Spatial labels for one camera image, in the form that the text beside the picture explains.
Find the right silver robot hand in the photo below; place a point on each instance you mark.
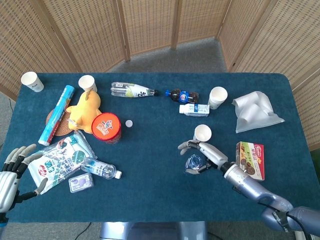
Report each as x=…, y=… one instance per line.
x=215, y=156

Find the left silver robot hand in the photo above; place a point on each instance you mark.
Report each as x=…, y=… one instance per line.
x=6, y=188

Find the clear water bottle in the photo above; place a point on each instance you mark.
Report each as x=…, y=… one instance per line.
x=195, y=162

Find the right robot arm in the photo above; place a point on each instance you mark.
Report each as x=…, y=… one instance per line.
x=247, y=185

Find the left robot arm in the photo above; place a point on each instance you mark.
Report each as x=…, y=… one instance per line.
x=2, y=220

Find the paper cup blue flower print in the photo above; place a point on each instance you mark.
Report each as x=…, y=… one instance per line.
x=202, y=132

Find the white milk bottle blue label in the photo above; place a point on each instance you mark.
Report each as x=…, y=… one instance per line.
x=196, y=110

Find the Pepsi cola bottle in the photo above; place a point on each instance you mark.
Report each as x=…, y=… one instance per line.
x=183, y=96

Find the white bottle cap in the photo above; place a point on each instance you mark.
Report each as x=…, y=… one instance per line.
x=129, y=123

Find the capped Aquafina water bottle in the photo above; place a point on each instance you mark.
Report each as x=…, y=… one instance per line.
x=100, y=168

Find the clear bottle lime label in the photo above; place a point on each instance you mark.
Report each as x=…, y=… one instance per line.
x=132, y=90

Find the white paper cup grey print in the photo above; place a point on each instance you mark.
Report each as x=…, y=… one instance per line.
x=33, y=83

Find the red-lidded round container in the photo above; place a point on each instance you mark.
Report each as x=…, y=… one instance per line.
x=106, y=126

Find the plain white paper cup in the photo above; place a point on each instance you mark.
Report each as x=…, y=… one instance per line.
x=87, y=82

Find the red green cookie box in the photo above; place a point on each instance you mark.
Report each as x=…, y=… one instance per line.
x=251, y=160

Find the white plastic bag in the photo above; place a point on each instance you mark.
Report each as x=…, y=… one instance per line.
x=252, y=112

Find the stacked white paper cups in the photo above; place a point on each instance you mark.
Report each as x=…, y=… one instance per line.
x=217, y=96

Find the white green snack bag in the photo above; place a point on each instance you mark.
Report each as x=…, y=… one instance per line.
x=62, y=160

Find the clear case purple insert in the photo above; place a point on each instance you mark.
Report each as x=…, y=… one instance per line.
x=81, y=182

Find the round woven brown coaster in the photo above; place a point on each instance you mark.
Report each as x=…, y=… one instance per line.
x=62, y=128

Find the long blue plastic wrap box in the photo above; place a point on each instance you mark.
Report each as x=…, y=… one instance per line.
x=58, y=112

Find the grey robot torso base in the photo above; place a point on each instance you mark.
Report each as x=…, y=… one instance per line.
x=152, y=231

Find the yellow plush toy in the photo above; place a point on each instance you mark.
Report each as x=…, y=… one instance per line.
x=86, y=110

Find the wooden rattan folding screen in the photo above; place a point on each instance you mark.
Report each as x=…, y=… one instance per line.
x=150, y=25

